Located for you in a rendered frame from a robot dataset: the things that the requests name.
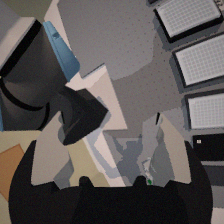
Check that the white operator button panel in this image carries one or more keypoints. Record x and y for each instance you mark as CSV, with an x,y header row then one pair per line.
x,y
146,167

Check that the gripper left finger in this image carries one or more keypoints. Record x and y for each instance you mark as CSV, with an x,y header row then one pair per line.
x,y
45,168

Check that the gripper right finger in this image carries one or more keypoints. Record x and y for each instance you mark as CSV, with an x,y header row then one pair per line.
x,y
175,166

